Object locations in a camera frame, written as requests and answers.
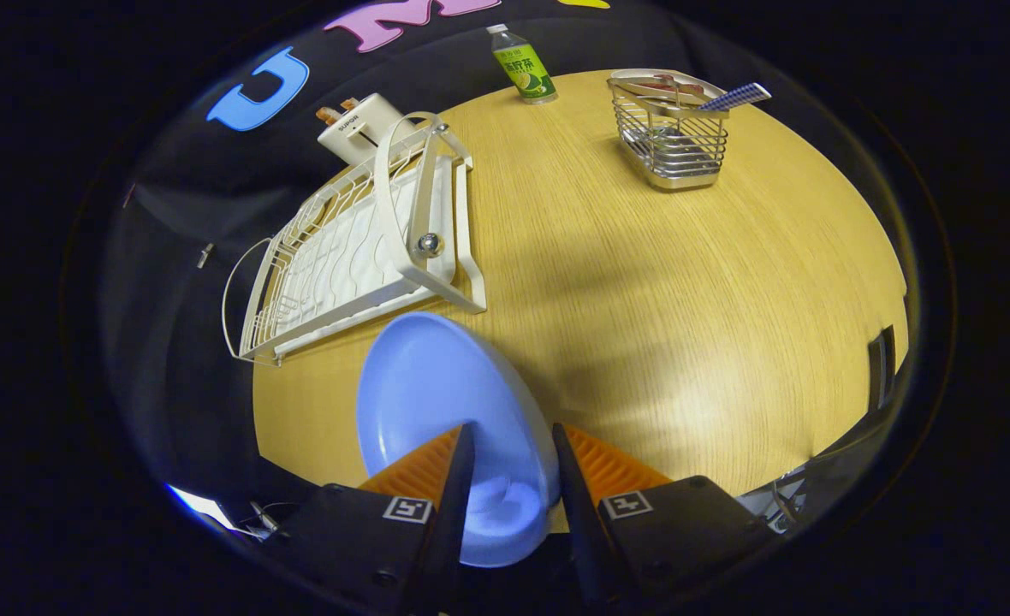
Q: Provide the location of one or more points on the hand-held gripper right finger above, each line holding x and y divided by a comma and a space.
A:
578, 505

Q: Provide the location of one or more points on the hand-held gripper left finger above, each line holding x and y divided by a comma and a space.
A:
454, 496

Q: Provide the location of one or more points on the blue plate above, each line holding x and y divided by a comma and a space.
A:
436, 385

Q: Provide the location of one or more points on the metal clip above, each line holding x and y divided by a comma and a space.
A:
205, 255

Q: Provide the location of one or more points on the white toaster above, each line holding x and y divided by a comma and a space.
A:
372, 124

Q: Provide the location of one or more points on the green tea bottle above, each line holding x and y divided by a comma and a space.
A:
525, 70

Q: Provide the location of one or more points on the pink clip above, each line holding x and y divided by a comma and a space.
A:
128, 195

